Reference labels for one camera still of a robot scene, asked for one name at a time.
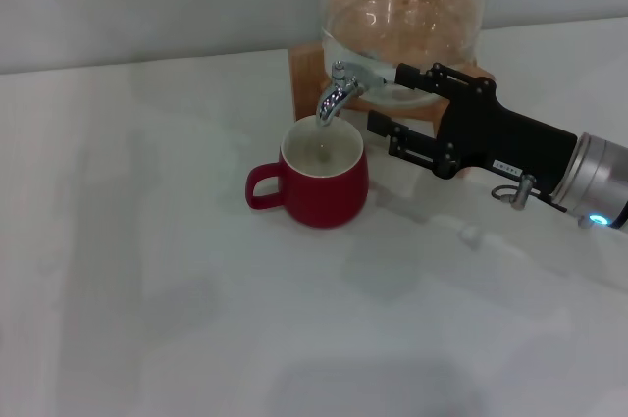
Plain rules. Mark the glass water dispenser jar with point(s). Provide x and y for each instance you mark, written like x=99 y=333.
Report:
x=402 y=15

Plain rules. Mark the wooden dispenser stand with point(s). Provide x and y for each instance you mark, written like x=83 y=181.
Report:
x=306 y=83

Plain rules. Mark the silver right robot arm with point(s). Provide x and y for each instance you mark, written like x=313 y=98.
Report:
x=601 y=181

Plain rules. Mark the chrome faucet tap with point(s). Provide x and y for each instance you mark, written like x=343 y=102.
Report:
x=333 y=100

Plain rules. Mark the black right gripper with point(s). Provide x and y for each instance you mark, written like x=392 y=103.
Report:
x=495 y=137

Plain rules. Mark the red ceramic cup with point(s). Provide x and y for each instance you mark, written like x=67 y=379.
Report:
x=324 y=196

